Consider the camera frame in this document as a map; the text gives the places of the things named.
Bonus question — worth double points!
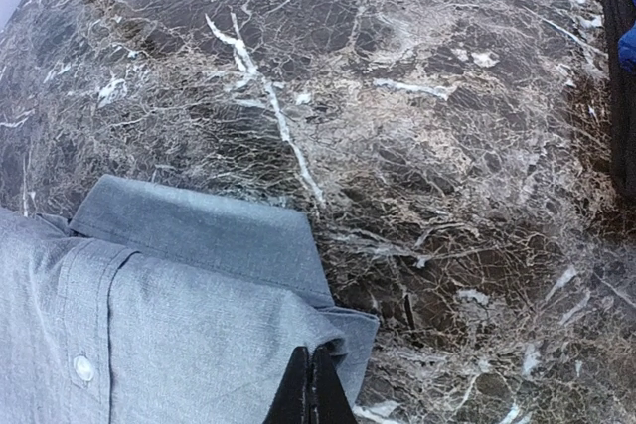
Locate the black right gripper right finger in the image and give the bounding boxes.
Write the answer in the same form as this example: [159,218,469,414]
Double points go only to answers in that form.
[310,346,356,424]

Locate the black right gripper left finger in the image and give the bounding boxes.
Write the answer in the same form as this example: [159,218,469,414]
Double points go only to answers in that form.
[263,347,311,424]

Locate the grey long sleeve shirt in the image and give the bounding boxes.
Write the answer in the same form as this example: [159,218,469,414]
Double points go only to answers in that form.
[1,175,379,423]

